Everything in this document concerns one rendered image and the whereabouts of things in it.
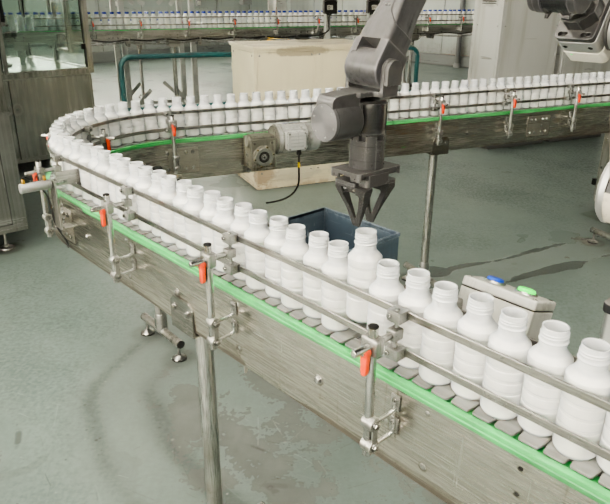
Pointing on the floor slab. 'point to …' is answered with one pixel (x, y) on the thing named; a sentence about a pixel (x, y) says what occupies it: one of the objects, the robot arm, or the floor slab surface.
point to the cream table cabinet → (328, 76)
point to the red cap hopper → (164, 81)
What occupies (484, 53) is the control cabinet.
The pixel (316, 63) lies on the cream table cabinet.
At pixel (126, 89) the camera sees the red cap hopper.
